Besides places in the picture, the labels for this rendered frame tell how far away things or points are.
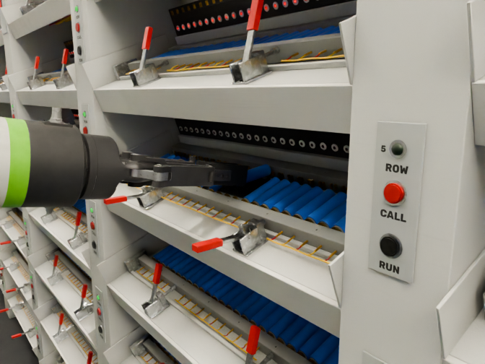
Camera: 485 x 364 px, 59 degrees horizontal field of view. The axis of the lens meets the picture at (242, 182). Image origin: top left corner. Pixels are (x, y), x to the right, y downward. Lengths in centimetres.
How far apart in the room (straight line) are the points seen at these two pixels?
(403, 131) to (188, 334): 51
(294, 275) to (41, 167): 28
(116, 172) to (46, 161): 8
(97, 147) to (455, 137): 35
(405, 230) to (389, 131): 8
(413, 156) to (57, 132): 34
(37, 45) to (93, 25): 70
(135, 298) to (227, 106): 49
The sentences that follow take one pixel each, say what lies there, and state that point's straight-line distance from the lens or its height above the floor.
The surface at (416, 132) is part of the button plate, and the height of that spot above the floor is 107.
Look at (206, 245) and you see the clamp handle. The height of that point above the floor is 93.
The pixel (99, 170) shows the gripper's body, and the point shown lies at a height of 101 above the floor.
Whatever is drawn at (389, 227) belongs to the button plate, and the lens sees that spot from 36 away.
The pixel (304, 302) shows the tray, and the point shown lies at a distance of 46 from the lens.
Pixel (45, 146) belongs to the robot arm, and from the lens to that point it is 47.
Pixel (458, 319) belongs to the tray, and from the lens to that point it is 37.
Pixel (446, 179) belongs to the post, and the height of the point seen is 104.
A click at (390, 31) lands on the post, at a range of 35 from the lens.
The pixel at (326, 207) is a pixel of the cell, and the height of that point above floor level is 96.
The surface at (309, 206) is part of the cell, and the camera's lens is 54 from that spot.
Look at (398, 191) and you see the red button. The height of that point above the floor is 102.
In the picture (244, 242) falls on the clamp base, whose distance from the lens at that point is 51.
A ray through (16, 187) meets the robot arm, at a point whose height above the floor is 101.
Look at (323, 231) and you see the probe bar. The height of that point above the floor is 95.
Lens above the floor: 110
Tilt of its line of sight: 12 degrees down
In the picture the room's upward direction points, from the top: straight up
